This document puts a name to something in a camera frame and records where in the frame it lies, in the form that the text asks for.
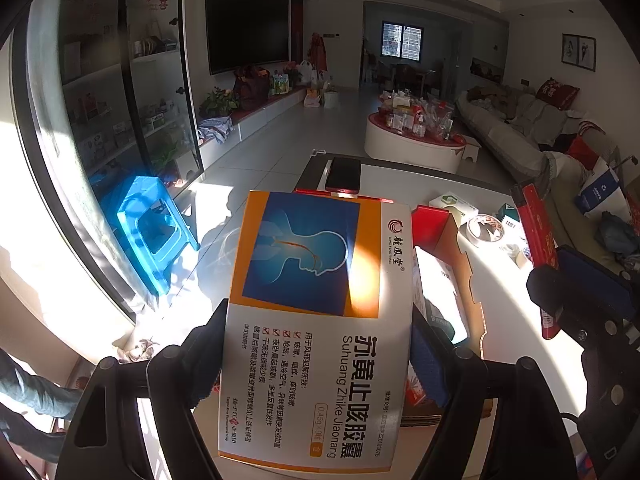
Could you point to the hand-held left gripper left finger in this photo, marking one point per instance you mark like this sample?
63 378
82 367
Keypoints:
202 360

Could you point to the large red-print tape roll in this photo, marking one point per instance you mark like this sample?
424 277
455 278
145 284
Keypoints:
482 230

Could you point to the brown bag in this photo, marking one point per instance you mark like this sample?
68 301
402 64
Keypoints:
252 87

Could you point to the barred window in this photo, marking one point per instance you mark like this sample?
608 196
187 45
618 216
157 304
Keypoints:
402 40

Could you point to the red hanging decoration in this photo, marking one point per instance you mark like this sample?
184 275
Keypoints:
316 52

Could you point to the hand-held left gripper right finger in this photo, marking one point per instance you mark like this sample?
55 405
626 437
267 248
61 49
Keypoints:
430 365

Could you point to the plain red cushion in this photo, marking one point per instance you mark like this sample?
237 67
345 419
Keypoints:
580 147

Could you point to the person's leg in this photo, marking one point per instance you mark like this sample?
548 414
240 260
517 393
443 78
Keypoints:
30 410

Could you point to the small white stool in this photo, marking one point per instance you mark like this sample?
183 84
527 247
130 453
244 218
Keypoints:
472 150

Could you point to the dark red printed cushion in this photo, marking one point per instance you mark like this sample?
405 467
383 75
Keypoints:
557 92

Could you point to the long beige sofa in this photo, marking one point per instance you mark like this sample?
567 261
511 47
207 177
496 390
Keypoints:
520 125

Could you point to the clutter of bottles and packets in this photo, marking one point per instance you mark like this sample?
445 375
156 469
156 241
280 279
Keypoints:
420 112

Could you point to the white blue paper bag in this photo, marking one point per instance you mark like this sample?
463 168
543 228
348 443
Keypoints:
602 190

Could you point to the pair of framed pictures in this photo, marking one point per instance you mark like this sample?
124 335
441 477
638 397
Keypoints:
579 50

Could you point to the teal white medicine box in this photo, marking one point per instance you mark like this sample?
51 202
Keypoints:
507 210

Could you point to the blue plastic stool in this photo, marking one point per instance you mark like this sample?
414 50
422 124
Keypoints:
150 225

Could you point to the black television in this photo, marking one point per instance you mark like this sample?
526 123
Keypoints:
247 25

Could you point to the green potted plant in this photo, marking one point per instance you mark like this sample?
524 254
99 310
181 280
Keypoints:
217 102

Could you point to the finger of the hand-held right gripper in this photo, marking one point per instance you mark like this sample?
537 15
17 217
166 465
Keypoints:
595 280
547 287

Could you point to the black smartphone red case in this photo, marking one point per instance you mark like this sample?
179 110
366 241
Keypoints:
342 175

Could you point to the red cardboard box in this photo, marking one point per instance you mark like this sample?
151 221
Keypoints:
535 230

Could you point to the red flowering plant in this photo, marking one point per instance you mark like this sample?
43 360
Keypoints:
291 69

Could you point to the landscape wall picture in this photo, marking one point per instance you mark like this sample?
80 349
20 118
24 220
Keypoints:
487 67

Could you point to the glass display cabinet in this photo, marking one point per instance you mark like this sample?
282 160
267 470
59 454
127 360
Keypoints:
100 85

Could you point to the striped cloth pile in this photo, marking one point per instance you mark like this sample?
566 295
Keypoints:
215 127

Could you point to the round white coffee table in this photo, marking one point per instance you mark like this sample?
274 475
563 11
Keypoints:
415 147

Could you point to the white medicine box green logo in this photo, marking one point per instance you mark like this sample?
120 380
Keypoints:
452 202

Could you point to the low white tv stand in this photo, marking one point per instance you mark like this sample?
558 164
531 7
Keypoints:
260 112

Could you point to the dining table with chairs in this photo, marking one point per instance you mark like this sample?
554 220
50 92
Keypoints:
405 75

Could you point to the green shopping bag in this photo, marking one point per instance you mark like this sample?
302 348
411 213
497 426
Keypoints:
280 82

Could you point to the pile of blue clothes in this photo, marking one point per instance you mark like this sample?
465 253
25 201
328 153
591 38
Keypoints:
620 232

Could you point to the white orange medicine box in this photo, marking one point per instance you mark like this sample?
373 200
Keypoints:
320 310

